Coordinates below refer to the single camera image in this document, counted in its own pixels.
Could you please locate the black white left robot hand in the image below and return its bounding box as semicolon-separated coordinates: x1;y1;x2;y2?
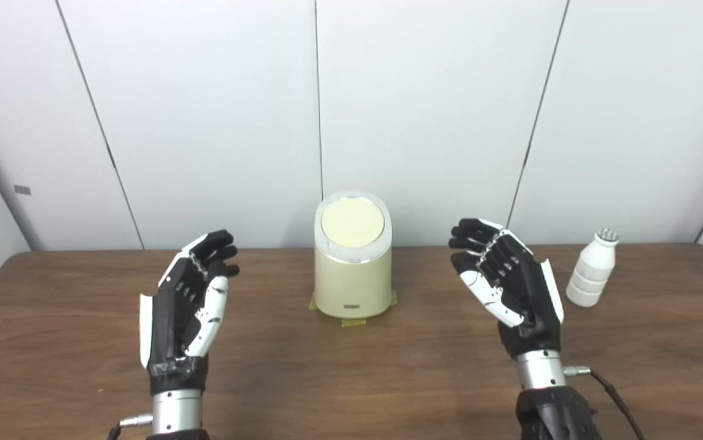
139;230;240;396

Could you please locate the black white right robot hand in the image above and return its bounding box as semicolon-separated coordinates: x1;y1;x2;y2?
448;218;565;360

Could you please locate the small white plastic bottle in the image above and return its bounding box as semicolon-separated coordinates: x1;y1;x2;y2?
565;228;620;307

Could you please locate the cream-colored bin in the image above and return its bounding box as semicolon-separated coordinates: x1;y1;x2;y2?
314;191;393;320

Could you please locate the cream round bin lid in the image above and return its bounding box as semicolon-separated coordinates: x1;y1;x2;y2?
321;197;385;249

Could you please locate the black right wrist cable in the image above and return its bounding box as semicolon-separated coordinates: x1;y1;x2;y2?
564;365;646;440

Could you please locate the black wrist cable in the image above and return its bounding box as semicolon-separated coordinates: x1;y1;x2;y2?
106;414;154;440
564;365;646;440

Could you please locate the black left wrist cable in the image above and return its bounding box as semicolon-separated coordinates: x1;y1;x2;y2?
106;414;154;440

